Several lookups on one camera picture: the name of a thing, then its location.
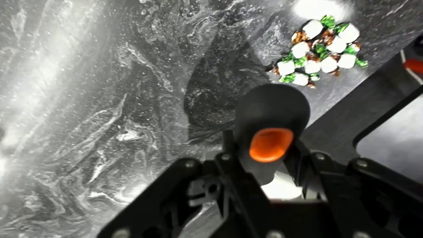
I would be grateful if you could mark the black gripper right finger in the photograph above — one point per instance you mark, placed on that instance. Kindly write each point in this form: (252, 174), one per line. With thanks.
(344, 189)

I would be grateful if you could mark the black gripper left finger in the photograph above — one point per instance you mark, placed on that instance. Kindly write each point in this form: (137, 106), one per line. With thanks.
(229, 176)

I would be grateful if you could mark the white sweet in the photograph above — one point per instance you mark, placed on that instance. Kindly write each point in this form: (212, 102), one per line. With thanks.
(286, 67)
(313, 28)
(338, 45)
(313, 66)
(350, 33)
(328, 63)
(301, 79)
(347, 61)
(301, 49)

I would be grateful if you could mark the orange black clamp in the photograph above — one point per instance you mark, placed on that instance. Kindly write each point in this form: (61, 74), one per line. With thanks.
(416, 66)

